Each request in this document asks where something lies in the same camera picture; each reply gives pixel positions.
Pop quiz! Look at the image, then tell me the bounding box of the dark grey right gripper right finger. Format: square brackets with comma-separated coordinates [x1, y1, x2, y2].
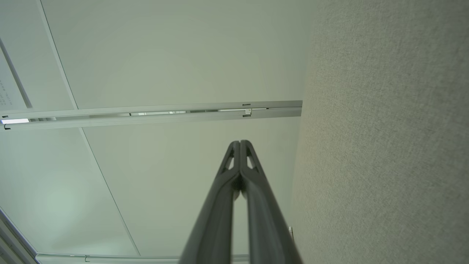
[240, 140, 303, 264]

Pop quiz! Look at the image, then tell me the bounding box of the grey fabric sofa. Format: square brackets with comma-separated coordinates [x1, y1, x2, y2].
[286, 0, 469, 264]

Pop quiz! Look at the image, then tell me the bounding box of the grey metal wall rail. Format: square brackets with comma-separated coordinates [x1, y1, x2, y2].
[0, 100, 303, 132]
[35, 252, 250, 264]

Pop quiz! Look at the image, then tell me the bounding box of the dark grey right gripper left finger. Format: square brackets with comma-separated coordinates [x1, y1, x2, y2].
[178, 141, 240, 264]

